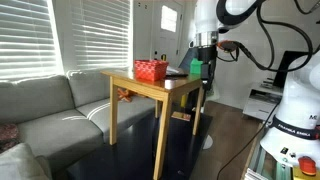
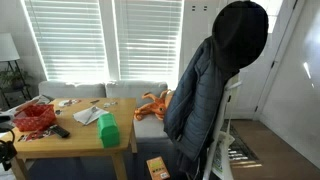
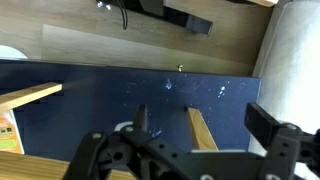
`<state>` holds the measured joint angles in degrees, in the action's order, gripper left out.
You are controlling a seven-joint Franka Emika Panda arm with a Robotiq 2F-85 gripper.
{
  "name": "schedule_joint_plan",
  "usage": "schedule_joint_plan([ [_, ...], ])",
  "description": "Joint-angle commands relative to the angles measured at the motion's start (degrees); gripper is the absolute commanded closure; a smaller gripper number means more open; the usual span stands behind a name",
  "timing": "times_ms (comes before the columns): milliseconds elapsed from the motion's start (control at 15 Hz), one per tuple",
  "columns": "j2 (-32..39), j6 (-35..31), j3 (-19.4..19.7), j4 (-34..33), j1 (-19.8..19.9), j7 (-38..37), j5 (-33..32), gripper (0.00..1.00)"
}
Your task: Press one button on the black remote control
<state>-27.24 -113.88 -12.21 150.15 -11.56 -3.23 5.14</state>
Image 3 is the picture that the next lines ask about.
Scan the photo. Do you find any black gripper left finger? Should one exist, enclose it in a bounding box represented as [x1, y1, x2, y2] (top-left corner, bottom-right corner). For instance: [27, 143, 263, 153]
[133, 104, 148, 132]

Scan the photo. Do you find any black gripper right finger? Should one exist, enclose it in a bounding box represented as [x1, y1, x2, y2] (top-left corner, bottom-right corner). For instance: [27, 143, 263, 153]
[245, 103, 280, 156]

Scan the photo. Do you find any grey fabric sofa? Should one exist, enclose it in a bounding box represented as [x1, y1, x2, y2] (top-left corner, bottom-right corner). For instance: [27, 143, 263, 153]
[252, 0, 320, 134]

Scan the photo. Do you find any orange green book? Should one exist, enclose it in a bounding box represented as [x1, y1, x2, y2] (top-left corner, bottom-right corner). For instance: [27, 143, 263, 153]
[0, 110, 25, 154]

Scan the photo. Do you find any wooden side table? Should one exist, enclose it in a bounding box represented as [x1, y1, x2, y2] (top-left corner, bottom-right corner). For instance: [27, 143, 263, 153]
[0, 82, 218, 180]

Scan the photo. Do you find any black hanging cable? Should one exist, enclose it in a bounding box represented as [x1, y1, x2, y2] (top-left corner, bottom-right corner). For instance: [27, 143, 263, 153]
[115, 0, 129, 31]

